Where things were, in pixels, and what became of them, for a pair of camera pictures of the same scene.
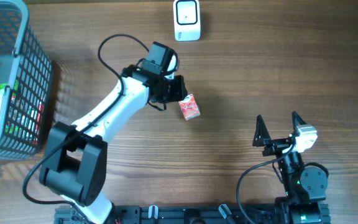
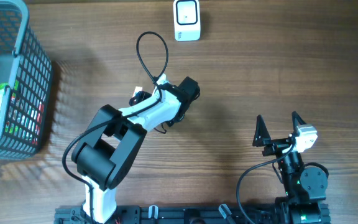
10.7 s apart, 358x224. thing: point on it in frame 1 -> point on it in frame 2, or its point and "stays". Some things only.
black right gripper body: x=276 y=146 stays
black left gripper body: x=174 y=89 -> x=173 y=121
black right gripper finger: x=262 y=133 stays
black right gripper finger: x=297 y=120 stays
